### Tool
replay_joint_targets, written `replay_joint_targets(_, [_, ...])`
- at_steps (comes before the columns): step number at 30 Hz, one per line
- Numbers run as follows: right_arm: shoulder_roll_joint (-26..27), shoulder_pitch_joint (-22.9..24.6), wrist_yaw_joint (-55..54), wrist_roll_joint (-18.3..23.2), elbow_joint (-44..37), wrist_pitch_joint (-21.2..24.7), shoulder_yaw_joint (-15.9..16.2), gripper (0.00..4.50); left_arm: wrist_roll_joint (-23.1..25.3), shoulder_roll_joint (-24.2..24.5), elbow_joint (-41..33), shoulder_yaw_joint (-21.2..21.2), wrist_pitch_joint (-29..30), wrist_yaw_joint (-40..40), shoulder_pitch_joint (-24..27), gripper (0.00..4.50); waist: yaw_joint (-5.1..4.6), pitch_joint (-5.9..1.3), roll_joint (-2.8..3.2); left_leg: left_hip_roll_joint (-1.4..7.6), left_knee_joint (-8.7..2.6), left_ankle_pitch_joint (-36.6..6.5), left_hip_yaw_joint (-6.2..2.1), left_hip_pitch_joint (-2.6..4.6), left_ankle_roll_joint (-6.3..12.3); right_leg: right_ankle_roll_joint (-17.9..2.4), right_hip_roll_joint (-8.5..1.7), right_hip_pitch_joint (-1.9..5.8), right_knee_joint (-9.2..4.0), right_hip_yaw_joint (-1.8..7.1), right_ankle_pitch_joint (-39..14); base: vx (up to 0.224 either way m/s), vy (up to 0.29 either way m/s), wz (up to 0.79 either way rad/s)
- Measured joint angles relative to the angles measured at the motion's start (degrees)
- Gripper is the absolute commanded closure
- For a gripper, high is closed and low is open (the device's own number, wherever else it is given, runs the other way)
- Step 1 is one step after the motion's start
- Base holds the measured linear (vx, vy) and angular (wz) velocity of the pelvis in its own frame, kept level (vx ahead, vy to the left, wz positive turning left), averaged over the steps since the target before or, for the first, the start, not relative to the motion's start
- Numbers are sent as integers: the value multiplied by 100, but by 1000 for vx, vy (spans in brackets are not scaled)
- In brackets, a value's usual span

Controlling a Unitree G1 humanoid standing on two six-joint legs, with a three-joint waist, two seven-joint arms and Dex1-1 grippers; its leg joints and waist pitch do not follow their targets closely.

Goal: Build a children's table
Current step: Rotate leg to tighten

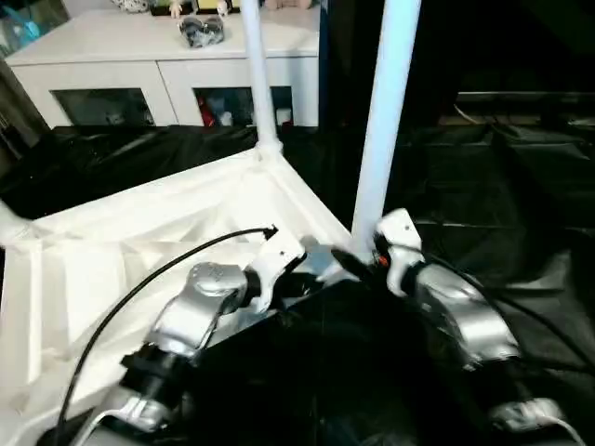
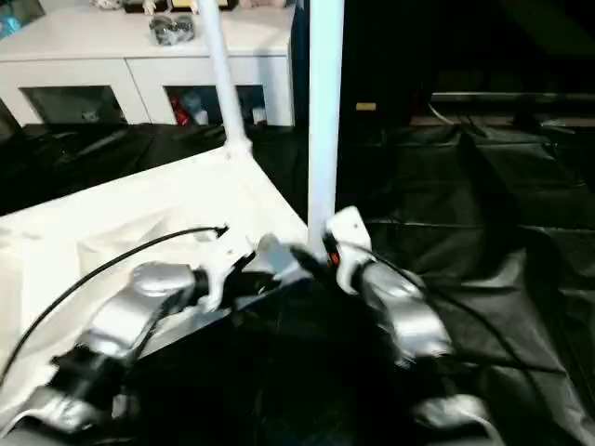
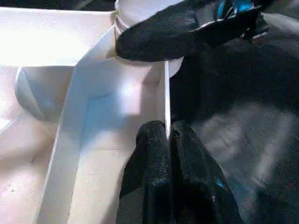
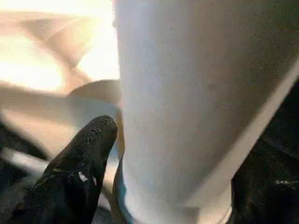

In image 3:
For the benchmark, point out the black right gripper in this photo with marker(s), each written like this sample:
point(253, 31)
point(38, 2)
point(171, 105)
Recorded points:
point(243, 14)

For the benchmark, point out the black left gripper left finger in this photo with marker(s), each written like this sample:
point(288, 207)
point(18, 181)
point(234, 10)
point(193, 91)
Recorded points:
point(149, 175)

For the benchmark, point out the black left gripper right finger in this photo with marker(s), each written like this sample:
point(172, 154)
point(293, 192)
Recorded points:
point(198, 191)

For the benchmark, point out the white plastic table leg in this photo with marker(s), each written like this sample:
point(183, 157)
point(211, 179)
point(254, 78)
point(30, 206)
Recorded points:
point(130, 11)

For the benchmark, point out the white plastic table top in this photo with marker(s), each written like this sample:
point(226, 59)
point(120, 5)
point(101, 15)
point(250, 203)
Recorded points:
point(93, 105)

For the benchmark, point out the black plastic mat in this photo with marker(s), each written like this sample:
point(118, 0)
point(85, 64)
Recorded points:
point(245, 116)

